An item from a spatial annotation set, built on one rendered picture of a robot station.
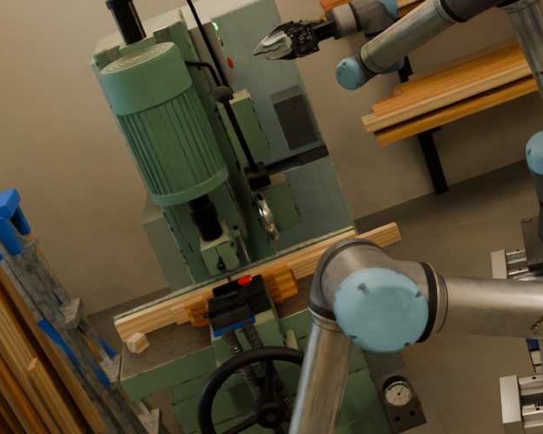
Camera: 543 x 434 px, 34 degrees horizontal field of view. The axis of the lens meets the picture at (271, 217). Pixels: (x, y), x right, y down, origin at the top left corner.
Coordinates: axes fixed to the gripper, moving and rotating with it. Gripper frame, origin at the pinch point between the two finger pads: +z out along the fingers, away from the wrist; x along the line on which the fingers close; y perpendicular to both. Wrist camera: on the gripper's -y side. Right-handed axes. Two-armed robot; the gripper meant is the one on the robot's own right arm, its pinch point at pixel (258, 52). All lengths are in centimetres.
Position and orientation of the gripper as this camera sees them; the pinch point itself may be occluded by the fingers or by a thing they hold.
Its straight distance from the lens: 222.1
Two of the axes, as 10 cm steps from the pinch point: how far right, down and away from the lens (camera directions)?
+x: 3.4, 8.7, 3.5
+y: 1.1, 3.4, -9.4
